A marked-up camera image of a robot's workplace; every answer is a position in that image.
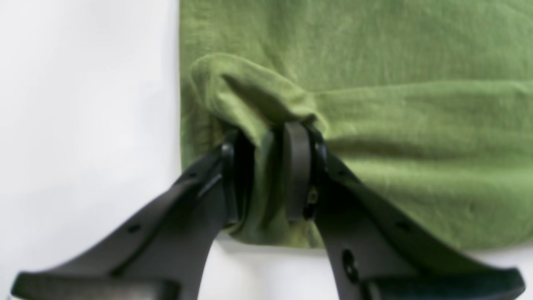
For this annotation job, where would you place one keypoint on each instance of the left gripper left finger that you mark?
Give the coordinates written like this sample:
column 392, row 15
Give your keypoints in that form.
column 160, row 252

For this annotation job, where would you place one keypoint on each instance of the olive green T-shirt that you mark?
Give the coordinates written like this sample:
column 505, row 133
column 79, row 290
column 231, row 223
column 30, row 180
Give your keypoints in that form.
column 428, row 102

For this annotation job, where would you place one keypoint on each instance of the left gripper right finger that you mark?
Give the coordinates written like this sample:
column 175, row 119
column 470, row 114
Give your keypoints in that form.
column 376, row 251

